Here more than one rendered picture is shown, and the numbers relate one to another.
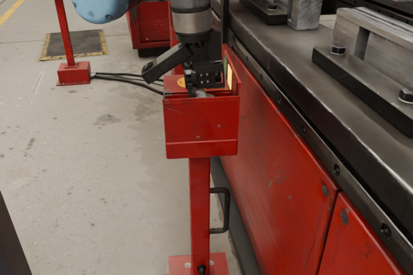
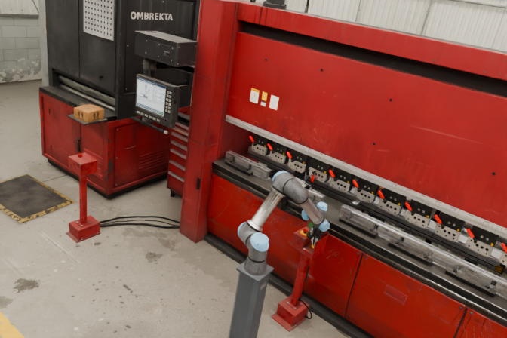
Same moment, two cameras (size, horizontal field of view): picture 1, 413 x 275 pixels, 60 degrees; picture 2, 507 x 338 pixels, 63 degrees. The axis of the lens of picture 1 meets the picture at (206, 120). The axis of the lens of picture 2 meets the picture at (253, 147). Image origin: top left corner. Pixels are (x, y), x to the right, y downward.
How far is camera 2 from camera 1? 272 cm
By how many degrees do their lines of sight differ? 40
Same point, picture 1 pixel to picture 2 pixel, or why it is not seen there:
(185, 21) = not seen: hidden behind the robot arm
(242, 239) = (288, 288)
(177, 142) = (314, 253)
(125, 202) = (224, 296)
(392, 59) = (362, 221)
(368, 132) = (369, 239)
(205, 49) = not seen: hidden behind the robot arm
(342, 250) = (366, 263)
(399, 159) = (376, 243)
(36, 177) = (163, 304)
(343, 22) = (343, 210)
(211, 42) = not seen: hidden behind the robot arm
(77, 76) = (92, 230)
